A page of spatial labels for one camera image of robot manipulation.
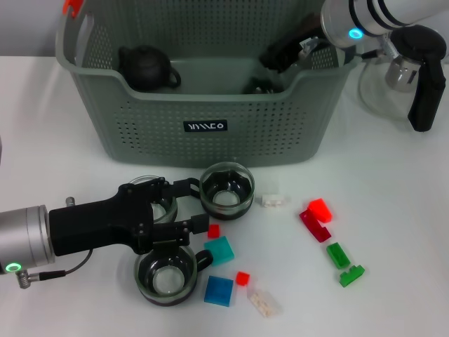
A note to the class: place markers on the small red sloped brick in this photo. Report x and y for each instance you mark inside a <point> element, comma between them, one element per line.
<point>242,278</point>

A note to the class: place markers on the blue four-stud brick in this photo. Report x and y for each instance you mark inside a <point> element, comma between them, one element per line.
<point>218,290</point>

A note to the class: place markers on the dark clay teapot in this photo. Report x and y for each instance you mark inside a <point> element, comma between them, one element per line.
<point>144,68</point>

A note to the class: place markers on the dark red translucent brick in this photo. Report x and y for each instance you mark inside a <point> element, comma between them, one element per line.
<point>315,230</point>

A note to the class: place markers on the glass teacup with black sleeve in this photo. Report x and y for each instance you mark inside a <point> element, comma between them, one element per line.
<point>165,281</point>
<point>261,87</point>
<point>228,196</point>
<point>165,210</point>

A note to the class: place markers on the small white brick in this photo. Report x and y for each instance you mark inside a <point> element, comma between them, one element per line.
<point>271,201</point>

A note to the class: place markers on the green rectangular brick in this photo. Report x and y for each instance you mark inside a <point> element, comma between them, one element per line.
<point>338,255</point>

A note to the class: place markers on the green stepped brick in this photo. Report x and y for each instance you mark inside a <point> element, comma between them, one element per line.
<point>350,275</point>

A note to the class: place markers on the long clear white brick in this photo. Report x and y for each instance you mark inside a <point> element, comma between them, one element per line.
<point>264,302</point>

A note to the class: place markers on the bright red brick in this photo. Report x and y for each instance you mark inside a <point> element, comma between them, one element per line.
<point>320,210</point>

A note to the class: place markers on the teal square brick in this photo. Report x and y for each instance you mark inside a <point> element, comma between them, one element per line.
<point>219,251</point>

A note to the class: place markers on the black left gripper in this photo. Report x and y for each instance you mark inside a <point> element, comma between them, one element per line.
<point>98,224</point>

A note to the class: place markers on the small red square brick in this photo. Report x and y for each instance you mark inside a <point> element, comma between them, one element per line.
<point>213,231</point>

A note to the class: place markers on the grey-green perforated storage bin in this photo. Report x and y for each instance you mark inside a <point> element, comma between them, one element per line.
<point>158,140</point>

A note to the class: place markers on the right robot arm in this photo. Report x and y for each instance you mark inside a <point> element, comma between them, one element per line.
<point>386,12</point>

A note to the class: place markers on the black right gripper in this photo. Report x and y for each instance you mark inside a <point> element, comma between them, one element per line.
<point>284,52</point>

